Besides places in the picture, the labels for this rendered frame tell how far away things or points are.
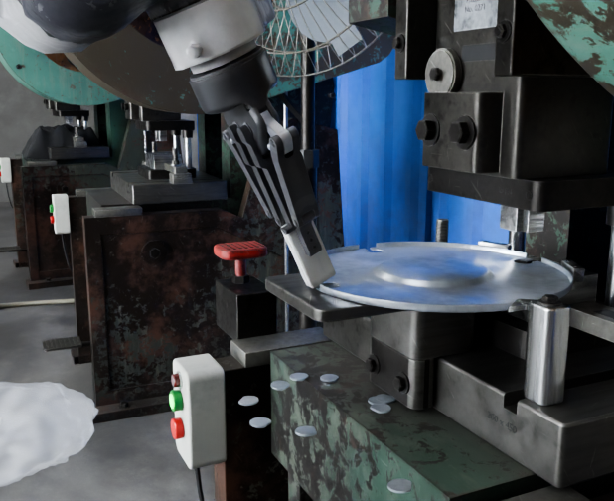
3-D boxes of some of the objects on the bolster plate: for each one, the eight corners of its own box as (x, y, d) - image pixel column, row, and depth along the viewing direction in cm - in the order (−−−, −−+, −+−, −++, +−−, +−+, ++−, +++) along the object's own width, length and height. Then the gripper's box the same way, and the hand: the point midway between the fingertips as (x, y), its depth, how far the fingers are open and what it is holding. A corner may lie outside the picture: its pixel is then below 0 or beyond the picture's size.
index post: (542, 408, 63) (550, 302, 61) (519, 395, 66) (526, 293, 64) (566, 402, 64) (575, 298, 62) (542, 390, 67) (549, 289, 65)
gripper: (167, 78, 69) (264, 283, 78) (214, 75, 58) (322, 316, 67) (232, 45, 71) (320, 250, 80) (290, 37, 60) (384, 275, 69)
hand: (308, 250), depth 72 cm, fingers closed
